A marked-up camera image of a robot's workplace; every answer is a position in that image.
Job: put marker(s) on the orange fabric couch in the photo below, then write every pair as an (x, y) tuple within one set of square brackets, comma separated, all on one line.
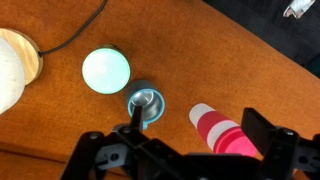
[(200, 60)]

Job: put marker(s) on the red and white cup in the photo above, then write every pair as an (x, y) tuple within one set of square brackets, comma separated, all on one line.
[(216, 128)]

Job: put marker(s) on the small white object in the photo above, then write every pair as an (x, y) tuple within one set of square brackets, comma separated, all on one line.
[(298, 7)]

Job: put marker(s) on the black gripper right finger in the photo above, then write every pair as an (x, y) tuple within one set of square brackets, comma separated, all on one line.
[(258, 128)]

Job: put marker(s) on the green jar lid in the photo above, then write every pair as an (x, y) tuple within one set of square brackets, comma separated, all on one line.
[(106, 70)]

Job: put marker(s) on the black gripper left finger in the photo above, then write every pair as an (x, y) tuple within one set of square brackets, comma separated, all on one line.
[(137, 118)]

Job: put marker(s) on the wooden lamp base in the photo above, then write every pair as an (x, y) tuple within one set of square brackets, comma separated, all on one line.
[(16, 63)]

